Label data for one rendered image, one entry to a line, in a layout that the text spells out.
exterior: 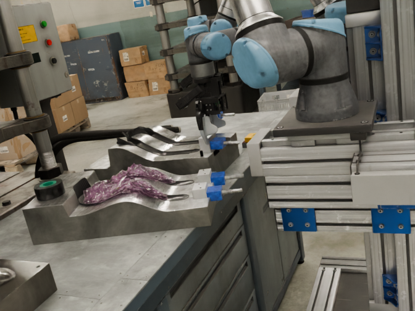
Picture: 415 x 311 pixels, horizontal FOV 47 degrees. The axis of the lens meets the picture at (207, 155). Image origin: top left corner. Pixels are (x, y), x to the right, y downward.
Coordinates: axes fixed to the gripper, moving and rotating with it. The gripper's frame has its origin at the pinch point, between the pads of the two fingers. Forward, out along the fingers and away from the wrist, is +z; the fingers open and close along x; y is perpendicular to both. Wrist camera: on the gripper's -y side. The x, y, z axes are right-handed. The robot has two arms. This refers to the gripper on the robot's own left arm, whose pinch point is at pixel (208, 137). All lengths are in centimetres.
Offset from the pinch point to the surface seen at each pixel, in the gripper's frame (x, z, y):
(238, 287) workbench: -4, 54, 4
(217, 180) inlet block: -18.3, 7.0, 9.3
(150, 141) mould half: 4.8, 2.1, -25.2
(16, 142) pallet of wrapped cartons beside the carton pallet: 216, 67, -323
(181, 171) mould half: -7.0, 9.0, -8.1
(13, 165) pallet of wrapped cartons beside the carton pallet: 204, 88, -324
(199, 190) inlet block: -29.9, 4.8, 9.4
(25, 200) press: -17, 15, -69
